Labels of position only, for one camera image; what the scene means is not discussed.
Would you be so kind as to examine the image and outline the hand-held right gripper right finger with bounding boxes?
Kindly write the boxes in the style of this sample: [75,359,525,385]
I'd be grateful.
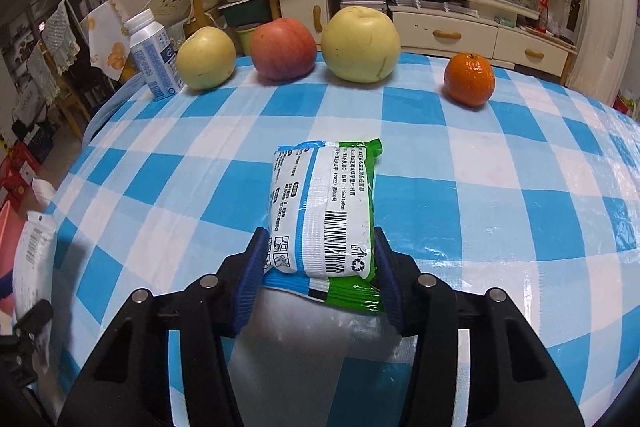
[372,226,586,427]

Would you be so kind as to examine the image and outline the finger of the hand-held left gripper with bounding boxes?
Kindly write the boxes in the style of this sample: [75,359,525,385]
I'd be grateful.
[0,299,55,404]

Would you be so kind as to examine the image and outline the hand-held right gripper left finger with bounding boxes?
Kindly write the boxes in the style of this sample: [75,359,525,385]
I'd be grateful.
[57,226,271,427]

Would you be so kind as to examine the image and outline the white barcode packet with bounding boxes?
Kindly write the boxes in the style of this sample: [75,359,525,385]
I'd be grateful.
[14,211,57,359]

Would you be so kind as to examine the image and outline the pink plastic basin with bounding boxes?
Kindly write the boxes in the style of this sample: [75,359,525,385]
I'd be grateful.
[0,201,27,314]

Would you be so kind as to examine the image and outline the green white wipes pack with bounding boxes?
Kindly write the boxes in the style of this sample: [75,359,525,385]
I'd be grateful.
[263,138,386,313]

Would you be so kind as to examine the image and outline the blue white checkered tablecloth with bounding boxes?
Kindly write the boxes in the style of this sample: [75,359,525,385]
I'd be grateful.
[52,51,640,427]

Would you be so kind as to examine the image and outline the red gift boxes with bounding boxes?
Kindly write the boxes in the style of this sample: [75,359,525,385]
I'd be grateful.
[0,141,39,203]

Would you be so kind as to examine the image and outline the orange tangerine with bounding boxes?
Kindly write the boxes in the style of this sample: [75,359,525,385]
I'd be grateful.
[443,52,496,108]

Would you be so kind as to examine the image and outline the yellow apple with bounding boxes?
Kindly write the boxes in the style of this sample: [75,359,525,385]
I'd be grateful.
[177,26,237,90]
[320,5,401,84]

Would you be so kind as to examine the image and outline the red apple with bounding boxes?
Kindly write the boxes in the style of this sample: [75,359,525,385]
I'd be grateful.
[249,17,318,82]

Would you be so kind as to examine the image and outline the green waste bin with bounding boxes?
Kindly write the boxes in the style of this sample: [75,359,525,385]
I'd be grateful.
[234,22,264,57]

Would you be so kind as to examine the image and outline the tall white plastic bottle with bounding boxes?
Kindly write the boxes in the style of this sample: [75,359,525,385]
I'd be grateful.
[123,9,184,102]

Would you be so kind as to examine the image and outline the cream television cabinet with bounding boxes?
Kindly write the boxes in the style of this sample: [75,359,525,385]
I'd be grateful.
[259,0,579,70]

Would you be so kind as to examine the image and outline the dark green box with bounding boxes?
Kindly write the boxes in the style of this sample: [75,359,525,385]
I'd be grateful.
[219,0,274,28]

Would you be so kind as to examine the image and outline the wooden chair with grey-green cover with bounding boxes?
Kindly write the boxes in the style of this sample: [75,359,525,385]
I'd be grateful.
[39,0,92,138]

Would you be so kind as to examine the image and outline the orange print tablecloth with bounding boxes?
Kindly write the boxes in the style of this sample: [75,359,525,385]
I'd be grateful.
[87,0,136,83]

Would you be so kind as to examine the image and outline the red toy bottle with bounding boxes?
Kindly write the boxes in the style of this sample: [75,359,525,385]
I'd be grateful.
[537,0,556,33]

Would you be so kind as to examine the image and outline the white curtain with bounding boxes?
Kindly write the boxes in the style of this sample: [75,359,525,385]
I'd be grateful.
[564,0,640,104]

